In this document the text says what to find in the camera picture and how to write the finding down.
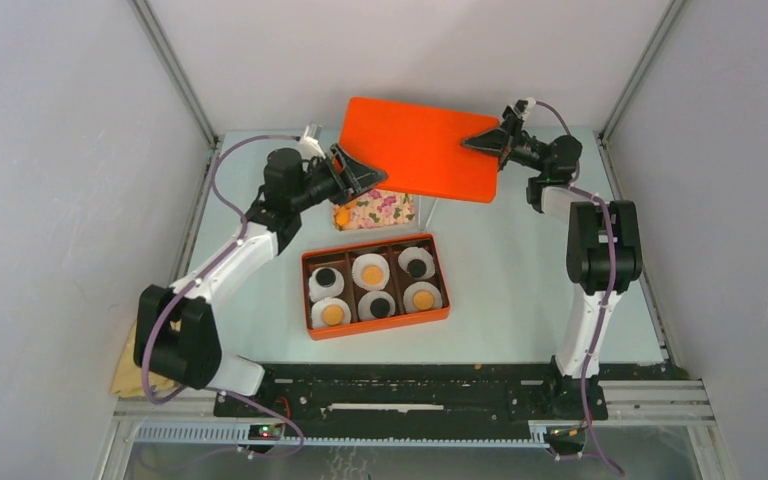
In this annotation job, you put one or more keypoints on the white paper cup back-left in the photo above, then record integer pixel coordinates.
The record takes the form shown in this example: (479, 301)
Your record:
(317, 293)

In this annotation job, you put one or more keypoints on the white paper cup front-right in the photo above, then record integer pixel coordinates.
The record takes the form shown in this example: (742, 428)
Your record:
(421, 285)

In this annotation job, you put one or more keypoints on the tan cloth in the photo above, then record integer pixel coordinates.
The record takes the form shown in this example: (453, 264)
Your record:
(127, 378)

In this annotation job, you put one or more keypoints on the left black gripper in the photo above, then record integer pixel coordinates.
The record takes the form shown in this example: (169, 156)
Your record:
(355, 180)

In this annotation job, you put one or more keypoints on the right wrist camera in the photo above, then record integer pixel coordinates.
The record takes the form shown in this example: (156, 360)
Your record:
(524, 107)

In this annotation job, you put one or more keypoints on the round orange cookie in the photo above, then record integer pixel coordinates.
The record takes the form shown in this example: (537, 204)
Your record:
(423, 300)
(333, 315)
(372, 275)

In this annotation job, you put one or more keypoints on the white paper cup back-right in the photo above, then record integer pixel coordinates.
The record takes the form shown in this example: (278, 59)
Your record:
(417, 253)

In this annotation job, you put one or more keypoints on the metal tongs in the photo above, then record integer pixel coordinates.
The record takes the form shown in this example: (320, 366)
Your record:
(429, 213)

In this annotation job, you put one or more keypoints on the orange tin box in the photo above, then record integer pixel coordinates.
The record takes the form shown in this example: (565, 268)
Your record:
(341, 258)

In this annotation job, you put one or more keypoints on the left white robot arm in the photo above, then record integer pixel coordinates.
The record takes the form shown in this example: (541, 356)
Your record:
(177, 333)

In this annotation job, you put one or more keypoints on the orange tin lid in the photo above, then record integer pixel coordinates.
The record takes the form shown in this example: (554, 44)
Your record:
(420, 148)

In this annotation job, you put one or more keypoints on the white paper cup back-middle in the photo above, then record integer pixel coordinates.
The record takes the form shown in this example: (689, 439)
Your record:
(370, 259)

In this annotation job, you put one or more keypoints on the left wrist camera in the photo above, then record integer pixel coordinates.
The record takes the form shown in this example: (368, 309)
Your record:
(311, 138)

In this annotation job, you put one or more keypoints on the floral tray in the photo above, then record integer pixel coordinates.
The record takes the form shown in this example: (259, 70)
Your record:
(377, 209)

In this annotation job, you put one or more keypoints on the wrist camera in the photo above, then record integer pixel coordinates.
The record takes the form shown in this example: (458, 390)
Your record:
(524, 107)
(311, 138)

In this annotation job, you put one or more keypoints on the white paper cup front-middle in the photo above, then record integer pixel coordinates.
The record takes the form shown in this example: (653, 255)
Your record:
(366, 299)

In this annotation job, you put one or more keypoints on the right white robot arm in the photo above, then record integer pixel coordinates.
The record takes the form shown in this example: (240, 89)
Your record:
(603, 251)

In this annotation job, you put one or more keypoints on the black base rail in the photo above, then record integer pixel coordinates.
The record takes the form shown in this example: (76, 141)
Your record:
(426, 401)

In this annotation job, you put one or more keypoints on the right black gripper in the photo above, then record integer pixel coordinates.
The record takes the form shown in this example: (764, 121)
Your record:
(502, 141)

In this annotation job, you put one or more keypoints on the black cookie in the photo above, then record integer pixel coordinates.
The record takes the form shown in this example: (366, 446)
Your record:
(380, 308)
(417, 268)
(325, 277)

